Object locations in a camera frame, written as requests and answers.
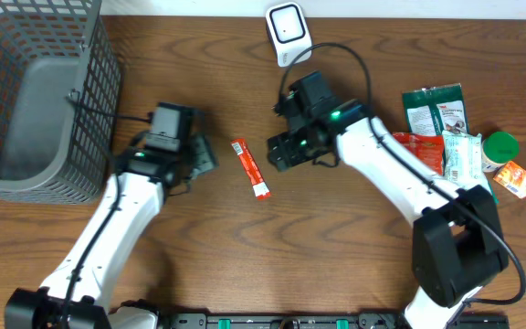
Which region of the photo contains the green lid jar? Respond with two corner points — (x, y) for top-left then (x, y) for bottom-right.
(481, 132), (520, 173)

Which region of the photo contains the red packet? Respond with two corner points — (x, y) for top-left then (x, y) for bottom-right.
(231, 138), (271, 200)

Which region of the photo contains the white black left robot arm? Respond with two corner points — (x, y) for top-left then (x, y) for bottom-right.
(4, 102), (218, 329)

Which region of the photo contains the white small packet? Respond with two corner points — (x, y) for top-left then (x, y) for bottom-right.
(442, 131), (485, 189)

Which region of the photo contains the grey mesh basket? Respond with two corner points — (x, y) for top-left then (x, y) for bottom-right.
(0, 0), (121, 205)

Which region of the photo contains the green white 3M package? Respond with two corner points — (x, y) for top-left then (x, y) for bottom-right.
(402, 83), (492, 192)

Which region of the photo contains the black mounting rail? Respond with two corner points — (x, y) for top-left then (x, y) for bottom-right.
(116, 299), (510, 329)

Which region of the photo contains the white barcode scanner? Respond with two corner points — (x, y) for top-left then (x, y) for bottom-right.
(265, 2), (312, 68)

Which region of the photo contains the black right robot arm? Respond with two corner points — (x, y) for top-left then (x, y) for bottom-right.
(268, 92), (510, 328)

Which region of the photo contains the red snack bag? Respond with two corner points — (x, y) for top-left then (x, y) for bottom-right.
(393, 133), (445, 175)

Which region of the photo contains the orange Kleenex tissue pack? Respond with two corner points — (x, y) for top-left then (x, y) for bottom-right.
(493, 161), (526, 199)

